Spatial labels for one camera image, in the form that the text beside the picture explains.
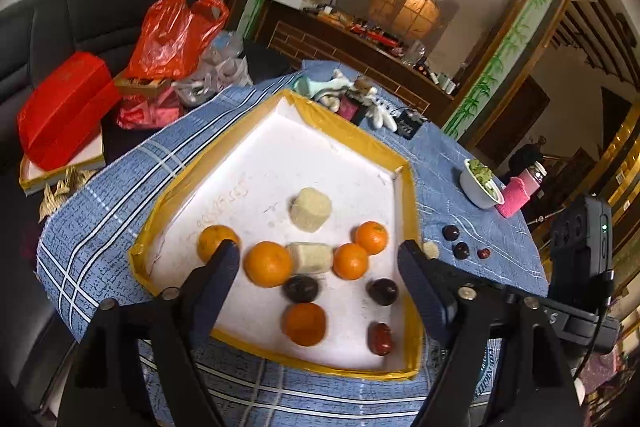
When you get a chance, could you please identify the wooden stair railing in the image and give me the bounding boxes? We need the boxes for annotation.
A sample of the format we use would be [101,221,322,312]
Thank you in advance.
[550,0,640,82]

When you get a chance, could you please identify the white bowl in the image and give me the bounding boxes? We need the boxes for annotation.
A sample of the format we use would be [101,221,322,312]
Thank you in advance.
[459,158,506,210]

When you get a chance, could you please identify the blue plaid tablecloth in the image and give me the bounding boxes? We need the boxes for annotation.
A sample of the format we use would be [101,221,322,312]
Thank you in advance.
[36,61,551,427]

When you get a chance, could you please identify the pink steel-capped bottle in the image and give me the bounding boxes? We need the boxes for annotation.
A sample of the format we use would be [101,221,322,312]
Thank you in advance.
[519,161,548,195]

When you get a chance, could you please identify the wooden cabinet partition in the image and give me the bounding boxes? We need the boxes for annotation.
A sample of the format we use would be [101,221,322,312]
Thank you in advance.
[225,0,591,142]

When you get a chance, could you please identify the pink plastic bag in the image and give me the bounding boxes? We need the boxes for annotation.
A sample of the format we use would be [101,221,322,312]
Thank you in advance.
[116,89,185,130]

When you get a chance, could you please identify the small black box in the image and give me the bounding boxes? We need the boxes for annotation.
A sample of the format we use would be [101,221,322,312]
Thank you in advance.
[397,108,426,140]

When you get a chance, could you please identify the green lettuce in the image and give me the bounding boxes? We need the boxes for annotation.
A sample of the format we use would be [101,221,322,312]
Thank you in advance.
[467,159,501,198]

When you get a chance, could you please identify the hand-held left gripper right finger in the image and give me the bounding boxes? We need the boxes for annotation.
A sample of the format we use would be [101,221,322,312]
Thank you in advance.
[397,239,586,427]

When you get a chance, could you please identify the black sofa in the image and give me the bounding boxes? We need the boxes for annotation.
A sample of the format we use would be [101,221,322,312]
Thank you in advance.
[0,0,296,408]

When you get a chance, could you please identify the grey plastic bags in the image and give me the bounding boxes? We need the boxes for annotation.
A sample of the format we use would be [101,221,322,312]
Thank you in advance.
[172,32,253,108]

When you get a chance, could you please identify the open cardboard box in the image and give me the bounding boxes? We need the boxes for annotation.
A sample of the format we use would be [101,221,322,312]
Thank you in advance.
[112,72,173,100]

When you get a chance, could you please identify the dark figure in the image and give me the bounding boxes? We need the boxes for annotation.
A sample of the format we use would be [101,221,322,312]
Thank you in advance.
[509,136,548,178]

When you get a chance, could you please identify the pale plastic massager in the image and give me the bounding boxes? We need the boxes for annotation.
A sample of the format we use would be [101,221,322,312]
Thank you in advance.
[299,68,361,108]

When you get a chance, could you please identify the wooden door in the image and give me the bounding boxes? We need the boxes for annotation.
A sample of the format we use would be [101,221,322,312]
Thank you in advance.
[475,74,538,158]

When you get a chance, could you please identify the small orange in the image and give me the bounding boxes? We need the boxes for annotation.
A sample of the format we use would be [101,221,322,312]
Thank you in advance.
[196,224,242,264]
[355,221,390,255]
[281,303,327,347]
[332,243,370,280]

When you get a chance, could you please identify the white flat box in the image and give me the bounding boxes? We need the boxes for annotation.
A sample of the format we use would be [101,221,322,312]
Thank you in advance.
[19,127,106,195]

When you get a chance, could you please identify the red plastic bag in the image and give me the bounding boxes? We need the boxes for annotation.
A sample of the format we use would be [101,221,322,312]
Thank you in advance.
[124,0,231,80]

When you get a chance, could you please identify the red gift box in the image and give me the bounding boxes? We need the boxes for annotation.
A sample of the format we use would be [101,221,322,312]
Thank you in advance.
[17,52,121,171]

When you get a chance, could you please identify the straw rope bundle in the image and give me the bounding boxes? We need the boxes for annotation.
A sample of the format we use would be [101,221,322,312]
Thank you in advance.
[39,167,98,223]

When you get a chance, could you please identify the dark red small box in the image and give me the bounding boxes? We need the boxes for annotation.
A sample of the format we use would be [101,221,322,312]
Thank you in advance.
[337,89,368,125]

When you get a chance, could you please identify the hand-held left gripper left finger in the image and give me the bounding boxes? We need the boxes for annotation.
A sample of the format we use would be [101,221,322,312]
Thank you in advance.
[56,239,241,427]

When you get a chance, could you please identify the yellow-taped white foam tray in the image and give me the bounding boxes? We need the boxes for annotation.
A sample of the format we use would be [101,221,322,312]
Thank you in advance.
[129,89,426,383]

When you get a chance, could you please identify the large orange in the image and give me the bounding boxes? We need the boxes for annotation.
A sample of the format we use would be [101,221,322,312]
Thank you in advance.
[243,241,294,289]

